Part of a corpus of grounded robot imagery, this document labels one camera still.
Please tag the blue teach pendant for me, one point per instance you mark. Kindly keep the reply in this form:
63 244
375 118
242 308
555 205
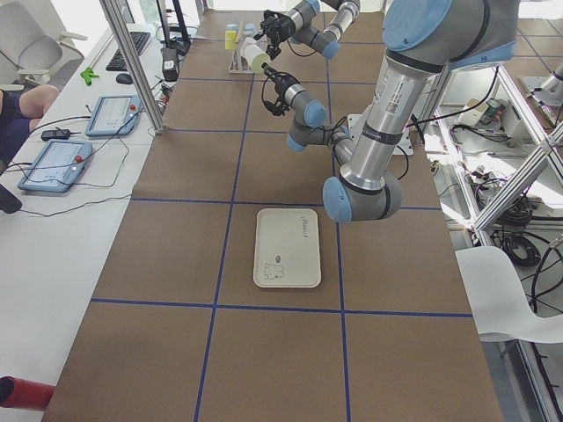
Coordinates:
57 167
114 115

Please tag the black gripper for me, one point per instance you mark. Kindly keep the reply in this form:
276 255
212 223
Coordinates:
276 83
281 26

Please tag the pale green plastic cup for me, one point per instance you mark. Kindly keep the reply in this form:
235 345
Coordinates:
255 56

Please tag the yellow plastic cup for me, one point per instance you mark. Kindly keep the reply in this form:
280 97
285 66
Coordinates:
230 36

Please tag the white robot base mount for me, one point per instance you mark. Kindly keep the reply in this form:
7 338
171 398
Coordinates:
355 123

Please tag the white office chair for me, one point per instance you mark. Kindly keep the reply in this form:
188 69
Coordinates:
38 58

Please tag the aluminium frame post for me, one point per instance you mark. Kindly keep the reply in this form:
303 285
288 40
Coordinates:
135 69

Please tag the far blue teach pendant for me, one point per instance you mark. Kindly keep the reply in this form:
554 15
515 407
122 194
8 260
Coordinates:
114 115

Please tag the red cylinder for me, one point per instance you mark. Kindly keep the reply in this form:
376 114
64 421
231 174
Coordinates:
23 394

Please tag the white plastic chair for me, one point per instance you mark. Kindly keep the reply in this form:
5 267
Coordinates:
498 302

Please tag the white wire cup rack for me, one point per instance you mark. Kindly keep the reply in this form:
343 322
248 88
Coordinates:
238 64

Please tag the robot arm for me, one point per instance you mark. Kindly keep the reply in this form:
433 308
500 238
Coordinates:
297 24
421 38

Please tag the green plastic clamp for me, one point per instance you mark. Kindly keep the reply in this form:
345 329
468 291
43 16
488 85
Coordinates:
88 75

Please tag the blue plastic cup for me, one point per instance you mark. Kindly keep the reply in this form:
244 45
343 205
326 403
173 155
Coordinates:
249 30

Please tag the black computer mouse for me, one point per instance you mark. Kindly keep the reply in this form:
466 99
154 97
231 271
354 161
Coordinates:
124 78

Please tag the seated person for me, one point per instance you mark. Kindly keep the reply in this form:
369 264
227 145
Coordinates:
21 114

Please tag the cream plastic tray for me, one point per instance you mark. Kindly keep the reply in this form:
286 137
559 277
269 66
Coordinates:
286 253

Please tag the black handheld controller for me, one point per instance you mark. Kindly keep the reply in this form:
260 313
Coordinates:
56 134

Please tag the near blue teach pendant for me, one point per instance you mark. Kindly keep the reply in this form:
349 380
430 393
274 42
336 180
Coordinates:
57 167

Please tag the black power adapter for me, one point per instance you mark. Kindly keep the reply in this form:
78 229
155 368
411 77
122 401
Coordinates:
170 64

